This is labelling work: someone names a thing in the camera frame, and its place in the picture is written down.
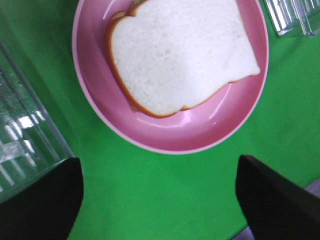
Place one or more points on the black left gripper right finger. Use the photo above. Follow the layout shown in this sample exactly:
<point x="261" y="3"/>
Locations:
<point x="274" y="207"/>

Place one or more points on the left clear plastic tray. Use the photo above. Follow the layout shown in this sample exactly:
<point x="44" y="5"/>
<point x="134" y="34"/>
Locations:
<point x="30" y="143"/>

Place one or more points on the pink round plate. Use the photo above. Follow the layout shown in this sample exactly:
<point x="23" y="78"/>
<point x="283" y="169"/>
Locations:
<point x="185" y="132"/>

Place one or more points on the bread slice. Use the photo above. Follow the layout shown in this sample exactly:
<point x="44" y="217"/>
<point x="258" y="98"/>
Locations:
<point x="121" y="14"/>
<point x="173" y="55"/>

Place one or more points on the right clear plastic tray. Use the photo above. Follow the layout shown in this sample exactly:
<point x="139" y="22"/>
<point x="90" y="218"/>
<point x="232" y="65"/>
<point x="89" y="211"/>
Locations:
<point x="294" y="18"/>

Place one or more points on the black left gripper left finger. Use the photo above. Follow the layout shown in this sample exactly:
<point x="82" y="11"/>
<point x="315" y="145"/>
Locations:
<point x="46" y="210"/>

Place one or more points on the green tablecloth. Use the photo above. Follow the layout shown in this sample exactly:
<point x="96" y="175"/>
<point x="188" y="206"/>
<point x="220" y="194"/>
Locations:
<point x="134" y="194"/>

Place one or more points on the clear plastic tray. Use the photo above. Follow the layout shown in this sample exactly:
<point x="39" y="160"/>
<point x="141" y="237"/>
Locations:
<point x="294" y="18"/>
<point x="30" y="143"/>

